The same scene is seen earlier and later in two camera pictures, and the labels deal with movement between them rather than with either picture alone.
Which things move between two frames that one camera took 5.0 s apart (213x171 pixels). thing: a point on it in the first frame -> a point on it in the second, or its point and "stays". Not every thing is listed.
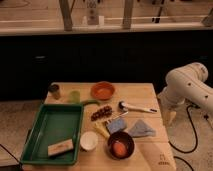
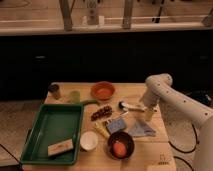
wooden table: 123,127 stays
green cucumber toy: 85,102 stays
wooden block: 60,147 stays
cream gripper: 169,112 -> 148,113
